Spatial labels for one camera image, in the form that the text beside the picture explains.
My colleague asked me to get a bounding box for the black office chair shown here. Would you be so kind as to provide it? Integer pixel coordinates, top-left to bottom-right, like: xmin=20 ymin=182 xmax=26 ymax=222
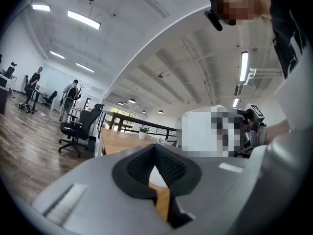
xmin=41 ymin=91 xmax=59 ymax=108
xmin=58 ymin=103 xmax=105 ymax=158
xmin=3 ymin=62 xmax=18 ymax=79

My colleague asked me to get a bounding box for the black waste bin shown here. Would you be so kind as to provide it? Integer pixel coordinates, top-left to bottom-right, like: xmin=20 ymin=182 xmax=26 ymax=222
xmin=87 ymin=136 xmax=97 ymax=153

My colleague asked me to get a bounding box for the black head-worn camera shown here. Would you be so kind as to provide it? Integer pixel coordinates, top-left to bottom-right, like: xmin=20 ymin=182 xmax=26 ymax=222
xmin=204 ymin=10 xmax=224 ymax=32

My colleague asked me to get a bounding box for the white round kettle base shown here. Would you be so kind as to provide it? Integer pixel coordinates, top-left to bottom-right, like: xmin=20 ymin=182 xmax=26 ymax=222
xmin=148 ymin=165 xmax=169 ymax=188

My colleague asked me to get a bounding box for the white electric kettle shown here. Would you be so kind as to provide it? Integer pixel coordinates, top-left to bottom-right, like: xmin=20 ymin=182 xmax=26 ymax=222
xmin=181 ymin=105 xmax=248 ymax=158

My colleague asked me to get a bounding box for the white ceiling pipe bracket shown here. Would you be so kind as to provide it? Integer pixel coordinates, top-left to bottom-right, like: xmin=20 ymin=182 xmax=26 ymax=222
xmin=244 ymin=67 xmax=283 ymax=86

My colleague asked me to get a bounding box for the wooden table with white legs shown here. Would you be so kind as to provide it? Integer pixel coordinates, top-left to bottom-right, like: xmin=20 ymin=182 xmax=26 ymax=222
xmin=100 ymin=127 xmax=171 ymax=222

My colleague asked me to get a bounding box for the person's face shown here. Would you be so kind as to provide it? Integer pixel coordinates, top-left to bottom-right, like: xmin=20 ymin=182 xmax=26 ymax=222
xmin=209 ymin=0 xmax=272 ymax=26

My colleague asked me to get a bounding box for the black metal railing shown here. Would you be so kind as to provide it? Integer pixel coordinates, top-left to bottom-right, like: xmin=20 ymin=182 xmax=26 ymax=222
xmin=101 ymin=111 xmax=178 ymax=141

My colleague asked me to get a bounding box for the dark coat rack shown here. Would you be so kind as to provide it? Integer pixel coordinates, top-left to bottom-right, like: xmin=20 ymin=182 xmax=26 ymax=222
xmin=75 ymin=84 xmax=85 ymax=108

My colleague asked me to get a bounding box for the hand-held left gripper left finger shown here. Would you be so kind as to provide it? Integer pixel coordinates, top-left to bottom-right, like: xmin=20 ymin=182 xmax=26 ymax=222
xmin=31 ymin=144 xmax=172 ymax=235

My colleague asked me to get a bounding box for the person's right forearm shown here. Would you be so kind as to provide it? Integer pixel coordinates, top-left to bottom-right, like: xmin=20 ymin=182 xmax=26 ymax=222
xmin=265 ymin=118 xmax=291 ymax=145

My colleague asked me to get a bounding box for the black rolling cart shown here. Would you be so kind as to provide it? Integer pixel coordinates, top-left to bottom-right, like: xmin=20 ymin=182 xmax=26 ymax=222
xmin=0 ymin=86 xmax=9 ymax=115

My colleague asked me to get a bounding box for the white framed monitor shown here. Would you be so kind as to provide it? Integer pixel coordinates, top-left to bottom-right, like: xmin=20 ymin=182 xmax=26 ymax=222
xmin=0 ymin=73 xmax=13 ymax=93

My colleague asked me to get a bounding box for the white office desk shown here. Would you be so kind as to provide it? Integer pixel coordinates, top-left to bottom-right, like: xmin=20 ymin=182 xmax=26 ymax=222
xmin=50 ymin=96 xmax=65 ymax=113

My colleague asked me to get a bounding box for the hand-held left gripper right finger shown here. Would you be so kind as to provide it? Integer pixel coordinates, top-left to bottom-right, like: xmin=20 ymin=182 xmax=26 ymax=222
xmin=154 ymin=144 xmax=260 ymax=230

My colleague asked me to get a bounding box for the black printed t-shirt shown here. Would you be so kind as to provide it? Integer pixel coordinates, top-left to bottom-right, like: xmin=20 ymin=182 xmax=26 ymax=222
xmin=268 ymin=0 xmax=309 ymax=80

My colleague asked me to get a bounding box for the black floor device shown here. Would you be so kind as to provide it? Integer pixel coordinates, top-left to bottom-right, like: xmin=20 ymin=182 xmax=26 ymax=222
xmin=15 ymin=102 xmax=35 ymax=115

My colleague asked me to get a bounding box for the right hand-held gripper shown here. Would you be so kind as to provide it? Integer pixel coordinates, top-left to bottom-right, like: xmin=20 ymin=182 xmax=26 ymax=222
xmin=241 ymin=104 xmax=268 ymax=154

